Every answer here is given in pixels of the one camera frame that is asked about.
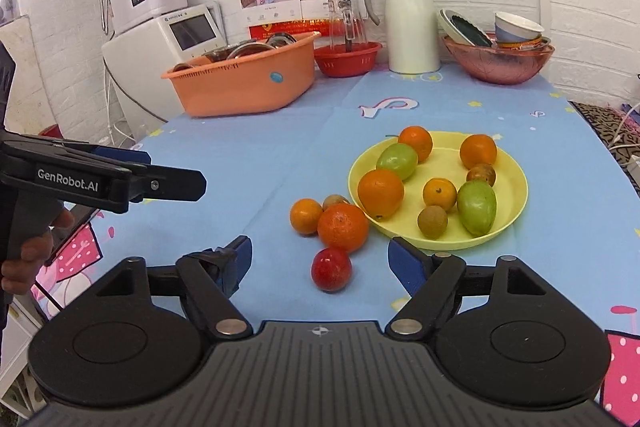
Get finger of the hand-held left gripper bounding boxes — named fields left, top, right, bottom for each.
left=129, top=164, right=207, bottom=204
left=65, top=142, right=152, bottom=168

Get stacked small bowls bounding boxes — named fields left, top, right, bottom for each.
left=492, top=36, right=552, bottom=52

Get patterned cloth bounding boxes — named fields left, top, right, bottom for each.
left=570, top=101, right=640, bottom=198

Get white cable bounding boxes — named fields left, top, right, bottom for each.
left=607, top=104, right=640, bottom=152

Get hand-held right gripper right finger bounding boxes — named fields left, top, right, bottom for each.
left=386, top=237, right=566, bottom=339

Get green mango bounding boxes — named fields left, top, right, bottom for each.
left=376, top=143, right=419, bottom=181
left=456, top=180, right=497, bottom=237

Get blue white bowl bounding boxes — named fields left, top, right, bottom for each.
left=494, top=11, right=545, bottom=44

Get tilted white bowl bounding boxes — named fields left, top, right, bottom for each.
left=439, top=8, right=493, bottom=48

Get white thermos jug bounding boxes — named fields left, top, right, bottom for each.
left=363, top=0, right=442, bottom=75

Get white appliance with screen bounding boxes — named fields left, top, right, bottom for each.
left=101, top=2, right=226, bottom=130

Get large orange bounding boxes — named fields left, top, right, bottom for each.
left=357, top=169, right=405, bottom=219

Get red plastic basket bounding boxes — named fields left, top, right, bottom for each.
left=314, top=42, right=383, bottom=78

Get small yellowish orange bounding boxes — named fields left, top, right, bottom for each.
left=423, top=177, right=458, bottom=211

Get person's left hand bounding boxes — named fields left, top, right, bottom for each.
left=0, top=207, right=76, bottom=295

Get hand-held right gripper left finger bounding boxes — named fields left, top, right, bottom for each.
left=75, top=235, right=253, bottom=342

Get orange plastic basket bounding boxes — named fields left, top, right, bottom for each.
left=161, top=31, right=322, bottom=118

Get red round fruit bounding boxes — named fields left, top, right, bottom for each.
left=311, top=247, right=353, bottom=292

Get glass pitcher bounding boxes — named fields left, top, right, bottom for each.
left=326, top=0, right=369, bottom=54

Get reddish brown round fruit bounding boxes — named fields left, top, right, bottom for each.
left=466, top=163, right=497, bottom=186

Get yellow plastic plate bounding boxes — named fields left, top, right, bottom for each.
left=348, top=131, right=529, bottom=251

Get blue printed tablecloth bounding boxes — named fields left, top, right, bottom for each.
left=30, top=62, right=640, bottom=427

